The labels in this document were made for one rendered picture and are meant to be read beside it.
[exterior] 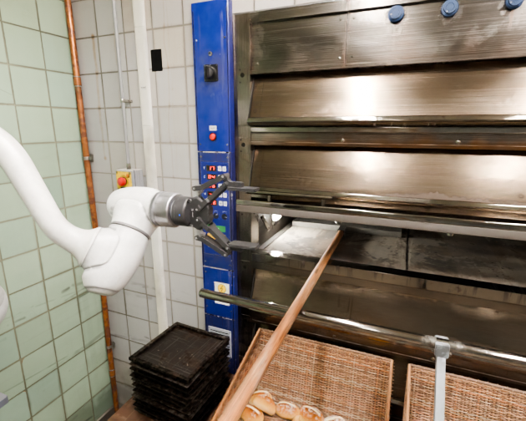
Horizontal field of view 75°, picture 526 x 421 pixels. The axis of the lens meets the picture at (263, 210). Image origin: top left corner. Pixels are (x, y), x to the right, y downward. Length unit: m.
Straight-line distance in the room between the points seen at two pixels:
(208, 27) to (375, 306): 1.22
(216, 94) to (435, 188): 0.86
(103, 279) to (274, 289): 0.82
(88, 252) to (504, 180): 1.18
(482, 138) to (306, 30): 0.67
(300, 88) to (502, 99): 0.62
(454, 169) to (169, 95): 1.13
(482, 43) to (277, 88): 0.65
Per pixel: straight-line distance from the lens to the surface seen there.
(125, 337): 2.15
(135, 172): 1.66
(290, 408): 1.54
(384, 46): 1.29
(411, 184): 1.25
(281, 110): 1.31
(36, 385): 2.05
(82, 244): 0.89
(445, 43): 1.29
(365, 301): 1.42
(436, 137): 1.25
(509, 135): 1.28
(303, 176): 1.30
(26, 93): 1.79
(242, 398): 0.73
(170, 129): 1.57
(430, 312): 1.42
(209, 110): 1.43
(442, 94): 1.25
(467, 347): 1.04
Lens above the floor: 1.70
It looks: 14 degrees down
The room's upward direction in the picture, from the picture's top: straight up
